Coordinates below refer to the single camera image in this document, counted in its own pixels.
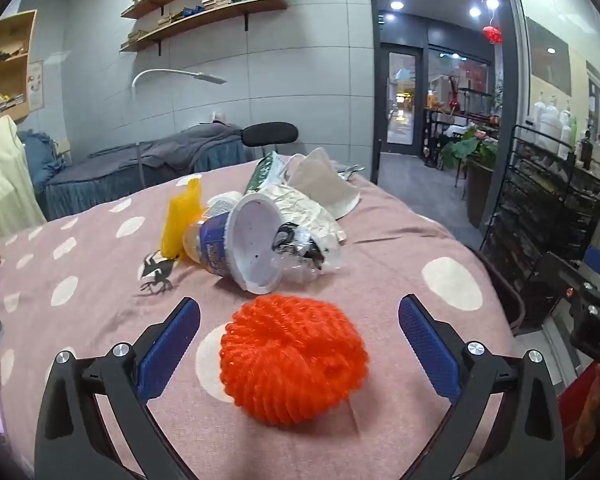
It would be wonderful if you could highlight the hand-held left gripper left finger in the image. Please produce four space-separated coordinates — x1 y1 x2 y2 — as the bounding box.
34 296 201 480

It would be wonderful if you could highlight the red plastic container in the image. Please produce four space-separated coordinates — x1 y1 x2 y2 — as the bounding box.
557 360 600 461

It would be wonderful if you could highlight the white and blue yogurt cup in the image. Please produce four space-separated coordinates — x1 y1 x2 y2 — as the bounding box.
182 192 293 295

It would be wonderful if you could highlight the glass door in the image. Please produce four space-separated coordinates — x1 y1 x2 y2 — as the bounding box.
380 42 425 153

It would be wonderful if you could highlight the white bottle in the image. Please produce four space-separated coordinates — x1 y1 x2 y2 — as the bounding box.
557 101 579 161
541 97 563 147
531 92 548 133

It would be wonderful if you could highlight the black metal rack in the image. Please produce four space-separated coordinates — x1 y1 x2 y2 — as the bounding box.
480 122 600 331

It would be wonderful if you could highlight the blue pillow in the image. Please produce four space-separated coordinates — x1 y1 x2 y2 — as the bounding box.
17 130 63 196

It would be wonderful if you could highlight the wooden cabinet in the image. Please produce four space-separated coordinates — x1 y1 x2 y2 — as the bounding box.
0 9 38 126

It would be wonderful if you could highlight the green snack wrapper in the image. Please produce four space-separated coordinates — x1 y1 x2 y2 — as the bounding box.
245 155 285 193

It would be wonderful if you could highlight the yellow foam net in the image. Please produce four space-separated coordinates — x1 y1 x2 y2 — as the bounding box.
161 177 203 260

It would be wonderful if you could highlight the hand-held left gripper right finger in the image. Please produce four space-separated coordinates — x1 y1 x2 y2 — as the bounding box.
398 294 566 480

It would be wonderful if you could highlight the black metal shelf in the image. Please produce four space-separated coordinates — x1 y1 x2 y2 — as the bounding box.
422 87 501 167

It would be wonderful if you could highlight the dark glass bottle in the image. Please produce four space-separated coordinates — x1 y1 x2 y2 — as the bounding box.
577 120 595 170

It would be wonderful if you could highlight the white foil lid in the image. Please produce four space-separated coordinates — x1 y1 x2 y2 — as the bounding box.
207 191 243 218

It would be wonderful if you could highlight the black office chair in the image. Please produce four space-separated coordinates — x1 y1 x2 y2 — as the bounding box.
241 121 299 158

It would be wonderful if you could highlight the white floor lamp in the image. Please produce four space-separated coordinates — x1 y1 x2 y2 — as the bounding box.
131 68 228 193

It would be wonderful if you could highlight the orange knitted ball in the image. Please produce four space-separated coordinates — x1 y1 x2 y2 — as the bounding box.
220 295 369 426

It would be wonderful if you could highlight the pink polka dot blanket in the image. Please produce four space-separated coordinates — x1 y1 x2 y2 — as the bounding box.
0 157 518 480

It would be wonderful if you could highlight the clear plastic wrapper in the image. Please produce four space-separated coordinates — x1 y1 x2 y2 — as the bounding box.
272 222 348 286

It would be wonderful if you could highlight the grey massage bed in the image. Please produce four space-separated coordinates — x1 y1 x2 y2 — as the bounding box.
44 122 255 221

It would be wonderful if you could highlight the cream cloth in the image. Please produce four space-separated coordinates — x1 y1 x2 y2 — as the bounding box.
0 115 48 243

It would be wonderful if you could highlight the potted green plant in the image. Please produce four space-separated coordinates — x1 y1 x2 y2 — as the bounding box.
442 125 501 228

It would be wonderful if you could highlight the wall poster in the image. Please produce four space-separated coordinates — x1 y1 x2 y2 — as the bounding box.
27 60 45 111

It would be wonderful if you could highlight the white paper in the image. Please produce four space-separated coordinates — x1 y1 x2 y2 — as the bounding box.
265 185 348 246

